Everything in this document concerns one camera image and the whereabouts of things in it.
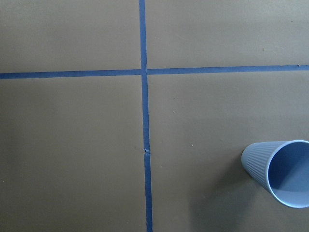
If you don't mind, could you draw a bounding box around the blue ribbed plastic cup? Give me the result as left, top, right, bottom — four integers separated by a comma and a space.
241, 140, 309, 208

